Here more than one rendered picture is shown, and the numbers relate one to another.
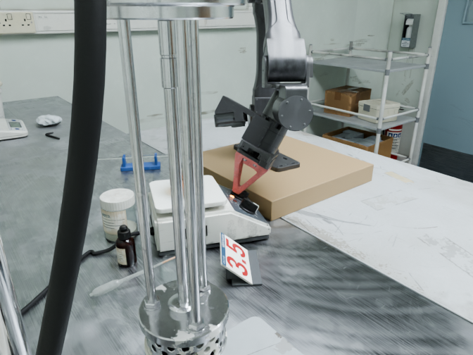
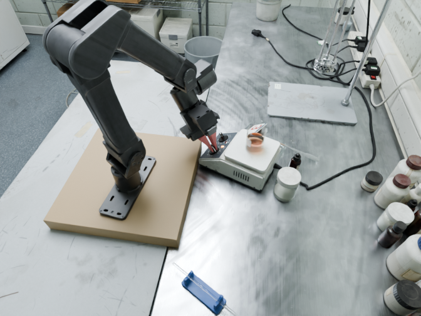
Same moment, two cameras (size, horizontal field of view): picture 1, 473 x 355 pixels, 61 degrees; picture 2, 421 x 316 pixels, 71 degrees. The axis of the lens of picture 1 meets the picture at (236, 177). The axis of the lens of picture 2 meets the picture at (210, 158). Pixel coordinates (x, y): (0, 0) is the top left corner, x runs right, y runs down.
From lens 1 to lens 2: 1.20 m
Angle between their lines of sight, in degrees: 97
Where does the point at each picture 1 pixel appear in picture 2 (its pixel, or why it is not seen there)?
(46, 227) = (326, 236)
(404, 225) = (157, 108)
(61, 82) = not seen: outside the picture
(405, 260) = not seen: hidden behind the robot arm
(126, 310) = (307, 145)
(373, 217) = (157, 119)
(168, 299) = (328, 61)
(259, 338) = (274, 108)
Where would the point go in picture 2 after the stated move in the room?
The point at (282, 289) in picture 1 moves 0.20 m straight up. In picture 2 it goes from (245, 118) to (252, 66)
